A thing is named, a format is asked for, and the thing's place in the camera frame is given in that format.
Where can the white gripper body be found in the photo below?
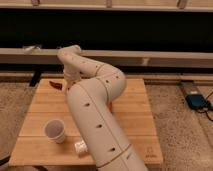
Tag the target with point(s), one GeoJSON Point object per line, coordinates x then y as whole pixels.
{"type": "Point", "coordinates": [71, 77]}

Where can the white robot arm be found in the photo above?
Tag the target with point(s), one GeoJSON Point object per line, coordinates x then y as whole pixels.
{"type": "Point", "coordinates": [91, 86]}

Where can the white paper cup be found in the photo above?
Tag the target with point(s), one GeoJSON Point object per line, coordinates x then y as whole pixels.
{"type": "Point", "coordinates": [55, 130]}

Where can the clear plastic bottle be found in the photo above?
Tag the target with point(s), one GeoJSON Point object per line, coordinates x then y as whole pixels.
{"type": "Point", "coordinates": [81, 148]}

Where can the blue device on floor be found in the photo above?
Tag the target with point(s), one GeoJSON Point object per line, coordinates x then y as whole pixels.
{"type": "Point", "coordinates": [196, 101]}

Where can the wooden shelf rail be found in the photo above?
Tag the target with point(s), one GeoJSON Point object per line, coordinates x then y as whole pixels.
{"type": "Point", "coordinates": [121, 58]}

